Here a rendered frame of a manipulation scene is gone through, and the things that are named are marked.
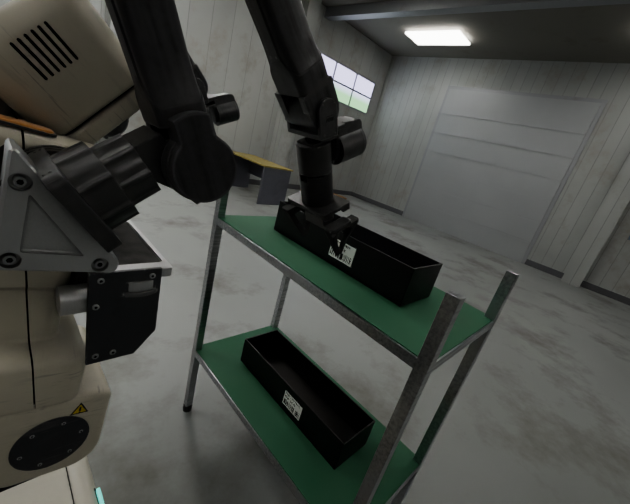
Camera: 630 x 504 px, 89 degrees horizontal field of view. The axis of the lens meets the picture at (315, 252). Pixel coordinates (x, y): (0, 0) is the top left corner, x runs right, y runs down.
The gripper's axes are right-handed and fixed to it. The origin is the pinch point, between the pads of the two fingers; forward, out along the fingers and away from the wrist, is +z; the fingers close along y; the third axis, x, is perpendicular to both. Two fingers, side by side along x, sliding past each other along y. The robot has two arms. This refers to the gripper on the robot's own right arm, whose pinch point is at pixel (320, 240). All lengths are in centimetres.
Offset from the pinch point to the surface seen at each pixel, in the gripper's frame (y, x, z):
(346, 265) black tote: 12.7, -20.2, 26.0
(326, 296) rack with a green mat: 4.6, -4.3, 21.9
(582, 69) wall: 138, -806, 96
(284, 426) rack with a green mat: 13, 13, 79
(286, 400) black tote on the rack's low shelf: 18, 7, 77
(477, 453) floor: -36, -66, 157
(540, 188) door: 111, -703, 296
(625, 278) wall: -78, -658, 400
